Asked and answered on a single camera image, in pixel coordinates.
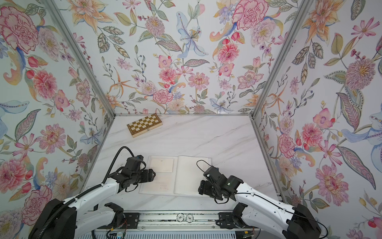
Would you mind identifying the aluminium corner post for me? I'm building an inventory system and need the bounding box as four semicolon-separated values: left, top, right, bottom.
41;0;116;120
251;1;313;119

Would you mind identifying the aluminium corner post right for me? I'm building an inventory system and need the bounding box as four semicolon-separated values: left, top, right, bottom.
251;1;313;119

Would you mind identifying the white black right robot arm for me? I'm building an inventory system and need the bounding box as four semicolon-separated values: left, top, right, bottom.
198;166;324;239

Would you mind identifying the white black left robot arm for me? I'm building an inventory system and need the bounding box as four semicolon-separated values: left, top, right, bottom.
28;155;156;239

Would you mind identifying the white photo album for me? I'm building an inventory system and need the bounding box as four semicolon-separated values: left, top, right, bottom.
139;156;212;197

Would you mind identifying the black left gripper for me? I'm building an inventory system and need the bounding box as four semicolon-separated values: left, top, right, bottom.
131;167;159;186

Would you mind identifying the black corrugated left cable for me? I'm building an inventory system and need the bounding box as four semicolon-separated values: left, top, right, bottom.
35;146;135;239

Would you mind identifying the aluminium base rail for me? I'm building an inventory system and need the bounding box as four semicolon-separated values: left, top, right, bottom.
47;210;308;239

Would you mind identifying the thin black right cable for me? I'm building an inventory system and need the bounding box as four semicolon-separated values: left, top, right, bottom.
196;159;329;239

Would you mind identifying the aluminium corner post left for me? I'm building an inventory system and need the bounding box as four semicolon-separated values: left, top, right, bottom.
41;0;116;120

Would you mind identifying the wooden folding chess board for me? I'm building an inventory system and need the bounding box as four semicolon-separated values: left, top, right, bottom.
127;114;163;137

